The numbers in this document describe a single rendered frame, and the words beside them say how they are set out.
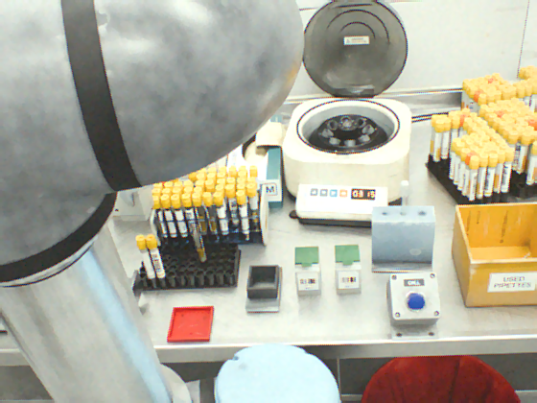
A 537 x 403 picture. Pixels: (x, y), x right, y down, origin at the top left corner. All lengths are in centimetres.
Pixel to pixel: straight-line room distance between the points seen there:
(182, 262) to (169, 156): 82
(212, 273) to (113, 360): 63
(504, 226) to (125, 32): 90
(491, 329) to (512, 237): 19
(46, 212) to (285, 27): 15
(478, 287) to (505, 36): 66
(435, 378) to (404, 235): 61
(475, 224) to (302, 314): 32
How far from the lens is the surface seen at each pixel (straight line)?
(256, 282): 103
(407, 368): 150
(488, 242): 110
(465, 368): 153
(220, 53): 27
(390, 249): 104
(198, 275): 106
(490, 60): 147
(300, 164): 113
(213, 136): 28
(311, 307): 100
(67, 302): 38
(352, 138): 120
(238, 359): 62
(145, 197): 94
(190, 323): 101
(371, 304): 101
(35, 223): 31
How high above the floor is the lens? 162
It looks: 38 degrees down
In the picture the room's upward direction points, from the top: 8 degrees counter-clockwise
